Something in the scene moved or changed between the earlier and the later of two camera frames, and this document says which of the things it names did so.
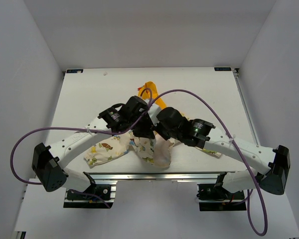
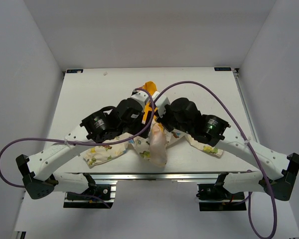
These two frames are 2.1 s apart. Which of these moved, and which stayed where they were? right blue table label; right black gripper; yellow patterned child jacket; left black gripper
Moved: right black gripper
Stayed: yellow patterned child jacket; right blue table label; left black gripper
